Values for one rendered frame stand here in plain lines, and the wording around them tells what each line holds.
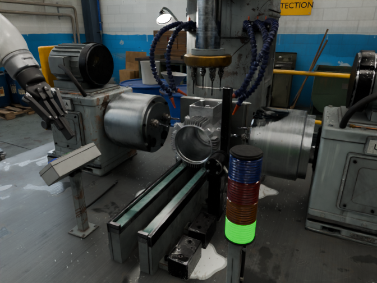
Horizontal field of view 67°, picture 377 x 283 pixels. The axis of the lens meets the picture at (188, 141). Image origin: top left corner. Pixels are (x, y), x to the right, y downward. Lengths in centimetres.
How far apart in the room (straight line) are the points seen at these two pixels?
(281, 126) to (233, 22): 52
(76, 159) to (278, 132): 63
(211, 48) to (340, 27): 506
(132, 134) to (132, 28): 657
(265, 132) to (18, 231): 88
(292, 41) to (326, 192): 525
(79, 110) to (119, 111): 19
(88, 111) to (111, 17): 685
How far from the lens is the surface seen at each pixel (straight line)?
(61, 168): 86
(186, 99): 126
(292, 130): 97
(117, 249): 87
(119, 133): 121
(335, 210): 103
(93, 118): 127
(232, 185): 53
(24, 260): 100
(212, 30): 108
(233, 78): 130
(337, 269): 96
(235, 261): 64
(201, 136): 127
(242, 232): 58
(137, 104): 118
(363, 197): 99
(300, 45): 609
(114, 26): 802
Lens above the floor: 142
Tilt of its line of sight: 21 degrees down
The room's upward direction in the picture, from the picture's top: straight up
